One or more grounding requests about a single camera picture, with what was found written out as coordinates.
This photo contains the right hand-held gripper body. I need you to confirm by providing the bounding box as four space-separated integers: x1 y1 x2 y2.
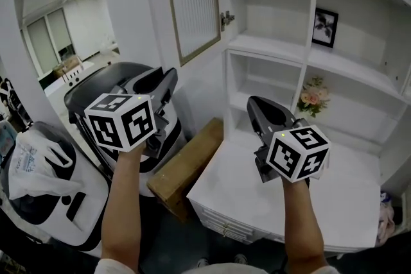
253 117 332 189

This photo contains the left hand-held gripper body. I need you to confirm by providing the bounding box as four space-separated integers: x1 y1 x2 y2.
83 81 171 160

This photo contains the ribbed glass cabinet door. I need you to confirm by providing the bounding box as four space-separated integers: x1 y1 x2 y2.
162 0 223 67

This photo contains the person's right forearm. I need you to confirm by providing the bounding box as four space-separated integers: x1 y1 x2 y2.
280 175 327 271

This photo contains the person's left forearm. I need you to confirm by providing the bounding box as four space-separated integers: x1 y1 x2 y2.
100 141 148 268

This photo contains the metal door hinge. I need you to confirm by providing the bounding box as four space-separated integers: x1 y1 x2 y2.
220 10 236 32

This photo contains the white shelf cabinet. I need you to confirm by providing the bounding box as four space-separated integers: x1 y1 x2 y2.
220 0 411 196

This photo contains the pink flower bouquet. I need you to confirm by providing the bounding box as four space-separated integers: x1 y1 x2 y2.
296 76 331 119

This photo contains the white table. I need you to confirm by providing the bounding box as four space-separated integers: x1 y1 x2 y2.
44 60 95 98

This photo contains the white drawer unit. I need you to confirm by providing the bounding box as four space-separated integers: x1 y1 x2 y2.
186 133 383 253

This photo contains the small brown cardboard box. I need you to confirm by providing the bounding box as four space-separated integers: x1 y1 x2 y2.
52 55 82 80

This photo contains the black framed picture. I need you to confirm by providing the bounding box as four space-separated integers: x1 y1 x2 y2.
311 7 340 49

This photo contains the white plastic bag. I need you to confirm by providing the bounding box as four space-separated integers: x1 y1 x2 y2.
7 129 83 201

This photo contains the white and black machine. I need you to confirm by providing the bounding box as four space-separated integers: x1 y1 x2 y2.
0 121 110 252

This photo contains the person's white shirt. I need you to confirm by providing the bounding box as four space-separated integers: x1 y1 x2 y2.
94 257 345 274

